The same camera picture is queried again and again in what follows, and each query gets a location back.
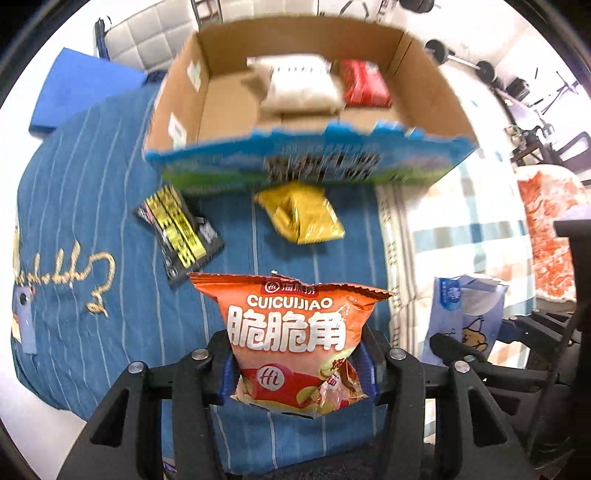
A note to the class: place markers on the orange snack bag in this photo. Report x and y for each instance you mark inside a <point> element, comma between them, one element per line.
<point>291,337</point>

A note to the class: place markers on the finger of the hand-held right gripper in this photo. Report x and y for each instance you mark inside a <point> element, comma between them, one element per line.
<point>531,325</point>
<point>455,350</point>

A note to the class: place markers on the cardboard box with blue print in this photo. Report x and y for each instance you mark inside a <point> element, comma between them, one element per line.
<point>295,115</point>

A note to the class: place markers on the blue flat cushion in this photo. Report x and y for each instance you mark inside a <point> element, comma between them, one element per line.
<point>83,90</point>

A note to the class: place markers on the plaid bed sheet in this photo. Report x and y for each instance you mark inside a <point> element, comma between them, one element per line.
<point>461,230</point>

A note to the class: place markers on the light blue fabric tag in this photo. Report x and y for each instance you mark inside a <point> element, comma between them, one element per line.
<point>24,318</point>

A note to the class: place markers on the white soft packet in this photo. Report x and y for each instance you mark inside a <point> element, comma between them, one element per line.
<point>300,85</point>

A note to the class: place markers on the black dumbbell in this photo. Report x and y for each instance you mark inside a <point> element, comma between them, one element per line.
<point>459,59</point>

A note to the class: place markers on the white quilted headboard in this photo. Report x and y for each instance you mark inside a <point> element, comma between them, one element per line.
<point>147,34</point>

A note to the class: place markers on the orange patterned pillow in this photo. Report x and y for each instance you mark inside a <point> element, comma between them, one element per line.
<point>549,221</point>

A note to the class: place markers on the blue and white packet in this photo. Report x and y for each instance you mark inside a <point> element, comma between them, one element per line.
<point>466,314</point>

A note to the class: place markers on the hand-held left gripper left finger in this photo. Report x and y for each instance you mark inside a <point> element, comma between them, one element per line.
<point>229,379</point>

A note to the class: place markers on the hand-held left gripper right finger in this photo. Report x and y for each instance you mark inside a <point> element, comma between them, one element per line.
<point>367,369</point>

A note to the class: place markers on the black and yellow snack packet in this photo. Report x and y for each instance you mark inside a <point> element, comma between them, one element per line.
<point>180,233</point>

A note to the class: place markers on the red snack packet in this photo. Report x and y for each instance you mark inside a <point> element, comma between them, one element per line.
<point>364,83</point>

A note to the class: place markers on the blue striped blanket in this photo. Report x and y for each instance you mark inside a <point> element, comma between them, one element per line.
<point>92,207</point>

